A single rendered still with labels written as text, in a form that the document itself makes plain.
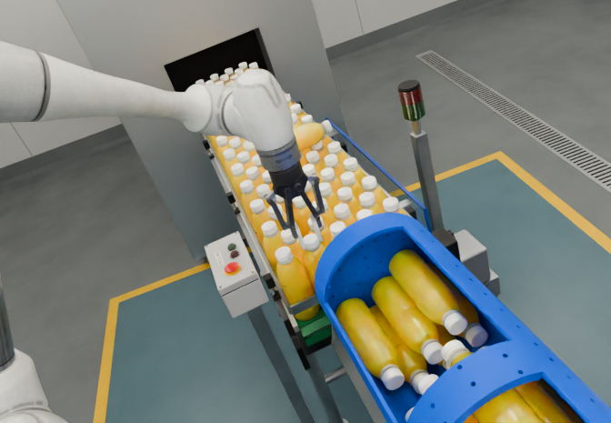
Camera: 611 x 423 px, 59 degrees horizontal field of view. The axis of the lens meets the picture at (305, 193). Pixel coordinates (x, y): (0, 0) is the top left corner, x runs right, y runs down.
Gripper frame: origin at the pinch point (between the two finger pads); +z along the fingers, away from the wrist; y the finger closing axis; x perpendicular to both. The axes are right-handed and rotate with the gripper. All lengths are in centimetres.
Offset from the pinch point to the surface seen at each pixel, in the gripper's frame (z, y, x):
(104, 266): 114, -107, 213
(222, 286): 3.5, -23.8, -0.6
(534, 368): -9, 15, -63
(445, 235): 13.2, 31.4, -7.3
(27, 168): 108, -180, 430
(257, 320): 24.9, -20.3, 6.6
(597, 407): -7, 19, -70
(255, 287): 7.4, -16.7, -1.4
